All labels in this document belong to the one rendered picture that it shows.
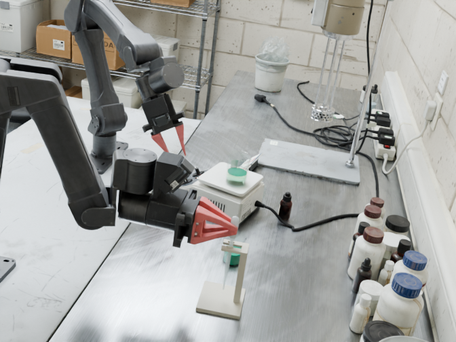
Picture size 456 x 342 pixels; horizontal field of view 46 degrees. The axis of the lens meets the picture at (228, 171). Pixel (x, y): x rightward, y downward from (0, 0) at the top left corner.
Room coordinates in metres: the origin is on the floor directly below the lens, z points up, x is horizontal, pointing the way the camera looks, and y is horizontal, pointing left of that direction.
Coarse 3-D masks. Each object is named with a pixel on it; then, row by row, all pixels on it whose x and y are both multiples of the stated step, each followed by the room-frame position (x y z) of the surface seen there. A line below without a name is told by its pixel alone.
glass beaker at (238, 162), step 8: (232, 152) 1.12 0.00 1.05; (240, 152) 1.13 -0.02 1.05; (248, 152) 1.12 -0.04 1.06; (232, 160) 1.08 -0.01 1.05; (240, 160) 1.08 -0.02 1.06; (248, 160) 1.11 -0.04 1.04; (232, 168) 1.08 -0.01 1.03; (240, 168) 1.08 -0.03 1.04; (248, 168) 1.10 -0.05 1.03; (232, 176) 1.08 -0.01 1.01; (240, 176) 1.08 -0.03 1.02; (232, 184) 1.08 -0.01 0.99; (240, 184) 1.08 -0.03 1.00
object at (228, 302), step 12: (228, 240) 0.80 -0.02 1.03; (240, 252) 0.77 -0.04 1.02; (240, 264) 0.78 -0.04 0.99; (240, 276) 0.78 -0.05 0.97; (204, 288) 0.81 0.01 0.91; (216, 288) 0.81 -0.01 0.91; (228, 288) 0.82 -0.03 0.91; (240, 288) 0.78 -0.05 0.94; (204, 300) 0.78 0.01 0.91; (216, 300) 0.78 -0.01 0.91; (228, 300) 0.78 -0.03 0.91; (240, 300) 0.79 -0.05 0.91; (204, 312) 0.75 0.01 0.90; (216, 312) 0.75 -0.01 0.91; (228, 312) 0.75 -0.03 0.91; (240, 312) 0.76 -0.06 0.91
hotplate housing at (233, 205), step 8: (192, 184) 1.11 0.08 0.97; (200, 184) 1.11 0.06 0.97; (200, 192) 1.09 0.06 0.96; (208, 192) 1.08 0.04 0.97; (216, 192) 1.08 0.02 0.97; (224, 192) 1.08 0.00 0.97; (248, 192) 1.10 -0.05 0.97; (256, 192) 1.12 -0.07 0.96; (216, 200) 1.07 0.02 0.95; (224, 200) 1.06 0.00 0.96; (232, 200) 1.06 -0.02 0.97; (240, 200) 1.05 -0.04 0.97; (248, 200) 1.08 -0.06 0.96; (256, 200) 1.12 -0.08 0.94; (224, 208) 1.06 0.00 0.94; (232, 208) 1.05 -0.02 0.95; (240, 208) 1.05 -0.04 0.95; (248, 208) 1.09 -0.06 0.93; (256, 208) 1.14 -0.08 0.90; (232, 216) 1.05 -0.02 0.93; (240, 216) 1.05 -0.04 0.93
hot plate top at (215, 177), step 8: (216, 168) 1.16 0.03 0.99; (224, 168) 1.17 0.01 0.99; (200, 176) 1.11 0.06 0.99; (208, 176) 1.11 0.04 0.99; (216, 176) 1.12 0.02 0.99; (224, 176) 1.12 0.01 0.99; (248, 176) 1.14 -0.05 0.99; (256, 176) 1.15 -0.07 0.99; (208, 184) 1.09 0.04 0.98; (216, 184) 1.08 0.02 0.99; (224, 184) 1.09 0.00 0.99; (248, 184) 1.10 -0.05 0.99; (256, 184) 1.12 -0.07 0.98; (232, 192) 1.06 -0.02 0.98; (240, 192) 1.06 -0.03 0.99
